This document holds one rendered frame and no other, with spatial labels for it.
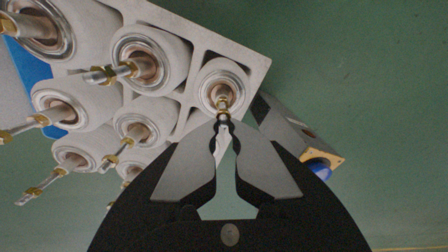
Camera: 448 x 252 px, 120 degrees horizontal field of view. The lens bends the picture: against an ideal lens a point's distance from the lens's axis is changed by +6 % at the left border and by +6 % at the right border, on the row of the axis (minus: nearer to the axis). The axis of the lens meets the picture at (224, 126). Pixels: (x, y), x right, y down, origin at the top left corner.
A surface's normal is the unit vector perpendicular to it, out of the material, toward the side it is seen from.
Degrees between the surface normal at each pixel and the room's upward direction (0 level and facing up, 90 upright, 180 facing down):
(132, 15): 0
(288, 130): 90
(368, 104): 0
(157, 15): 0
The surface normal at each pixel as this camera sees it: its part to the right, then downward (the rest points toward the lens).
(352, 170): 0.03, 0.52
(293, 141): -0.93, -0.30
